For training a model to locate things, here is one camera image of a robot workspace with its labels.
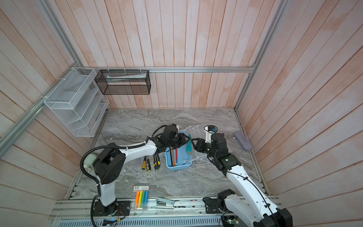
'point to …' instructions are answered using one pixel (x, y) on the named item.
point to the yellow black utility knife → (156, 161)
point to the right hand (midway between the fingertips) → (194, 140)
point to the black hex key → (170, 156)
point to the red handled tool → (176, 155)
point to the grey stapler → (164, 203)
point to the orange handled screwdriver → (173, 157)
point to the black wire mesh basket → (124, 82)
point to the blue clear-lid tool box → (182, 157)
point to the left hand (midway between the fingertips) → (189, 141)
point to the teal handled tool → (189, 145)
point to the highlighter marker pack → (142, 196)
